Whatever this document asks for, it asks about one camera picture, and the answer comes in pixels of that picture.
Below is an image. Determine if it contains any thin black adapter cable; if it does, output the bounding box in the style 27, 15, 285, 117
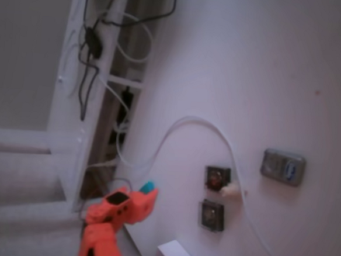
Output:
73, 0, 121, 123

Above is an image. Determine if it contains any thick black cable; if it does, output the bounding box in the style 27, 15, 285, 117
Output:
101, 0, 178, 31

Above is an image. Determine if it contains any long white cable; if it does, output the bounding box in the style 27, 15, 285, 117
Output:
109, 110, 305, 256

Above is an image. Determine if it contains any orange gripper body black motor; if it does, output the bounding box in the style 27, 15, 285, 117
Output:
101, 188, 139, 229

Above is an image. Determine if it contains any black socket module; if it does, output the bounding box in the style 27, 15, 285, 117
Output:
197, 198, 227, 234
203, 164, 233, 195

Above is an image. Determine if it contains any black power adapter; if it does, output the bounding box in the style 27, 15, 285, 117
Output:
82, 26, 106, 61

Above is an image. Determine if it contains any white looped cable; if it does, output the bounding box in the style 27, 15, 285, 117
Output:
99, 9, 156, 65

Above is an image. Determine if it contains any white metal frame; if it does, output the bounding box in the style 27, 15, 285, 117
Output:
0, 0, 157, 218

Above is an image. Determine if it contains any lower black socket module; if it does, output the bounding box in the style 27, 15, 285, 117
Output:
197, 198, 227, 234

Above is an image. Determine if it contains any thin white cable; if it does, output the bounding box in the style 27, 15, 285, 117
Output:
89, 70, 134, 173

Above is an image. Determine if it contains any upper black socket module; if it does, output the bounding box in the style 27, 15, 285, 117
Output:
203, 164, 233, 195

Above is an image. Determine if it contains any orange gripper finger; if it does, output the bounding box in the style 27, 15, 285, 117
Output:
131, 188, 159, 226

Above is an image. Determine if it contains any grey metal tin case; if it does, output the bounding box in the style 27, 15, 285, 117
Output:
259, 147, 308, 188

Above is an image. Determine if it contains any teal green rounded cube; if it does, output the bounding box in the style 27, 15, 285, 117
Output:
138, 179, 158, 195

